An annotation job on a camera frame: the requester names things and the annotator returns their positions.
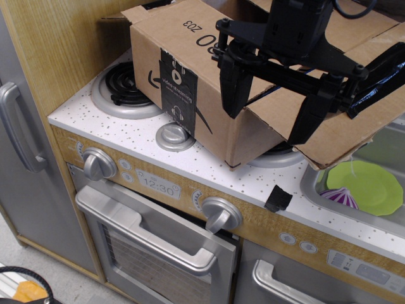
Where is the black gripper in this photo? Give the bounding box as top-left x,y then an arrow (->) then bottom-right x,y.
215,1 -> 370,146

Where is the brown cardboard box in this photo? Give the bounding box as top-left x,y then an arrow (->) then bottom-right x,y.
120,1 -> 404,170

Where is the right stove burner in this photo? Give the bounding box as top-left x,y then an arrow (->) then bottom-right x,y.
248,142 -> 304,168

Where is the stove burner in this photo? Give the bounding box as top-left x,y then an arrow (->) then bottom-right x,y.
91,61 -> 162,120
248,142 -> 304,168

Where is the black tape piece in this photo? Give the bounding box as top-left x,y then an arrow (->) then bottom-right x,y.
265,185 -> 292,213

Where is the silver countertop knob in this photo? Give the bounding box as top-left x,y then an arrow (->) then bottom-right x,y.
156,123 -> 196,152

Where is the purple toy onion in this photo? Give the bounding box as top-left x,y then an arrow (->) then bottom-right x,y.
320,187 -> 359,210

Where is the silver sink basin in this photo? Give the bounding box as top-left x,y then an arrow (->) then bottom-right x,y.
301,116 -> 404,237

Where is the right silver oven knob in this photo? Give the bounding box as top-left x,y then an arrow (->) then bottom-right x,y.
201,196 -> 243,234

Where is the silver oven knob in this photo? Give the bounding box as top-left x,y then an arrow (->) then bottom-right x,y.
201,196 -> 243,234
83,147 -> 118,181

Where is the green plate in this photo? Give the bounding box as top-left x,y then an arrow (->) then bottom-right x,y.
326,160 -> 404,216

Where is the left stove burner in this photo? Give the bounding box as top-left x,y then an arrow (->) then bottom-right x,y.
91,61 -> 162,120

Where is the silver dishwasher door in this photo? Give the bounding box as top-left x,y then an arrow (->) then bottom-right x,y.
234,241 -> 404,303

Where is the left silver oven knob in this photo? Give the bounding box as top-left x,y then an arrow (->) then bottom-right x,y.
83,147 -> 118,181

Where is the silver oven door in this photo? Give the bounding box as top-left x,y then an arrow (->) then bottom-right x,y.
68,165 -> 238,303

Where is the dishwasher control panel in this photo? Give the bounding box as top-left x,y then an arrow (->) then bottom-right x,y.
327,250 -> 404,296

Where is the silver fridge door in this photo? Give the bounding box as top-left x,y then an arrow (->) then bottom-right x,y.
1,18 -> 97,276

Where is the orange object on floor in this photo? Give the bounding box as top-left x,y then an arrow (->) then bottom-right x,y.
12,281 -> 48,303

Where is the silver oven door handle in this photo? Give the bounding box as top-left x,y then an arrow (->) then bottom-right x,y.
75,186 -> 217,276

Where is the silver fridge handle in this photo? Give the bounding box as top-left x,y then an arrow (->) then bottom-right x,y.
1,82 -> 47,173

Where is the black cable on floor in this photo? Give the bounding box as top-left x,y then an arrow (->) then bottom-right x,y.
0,266 -> 54,304

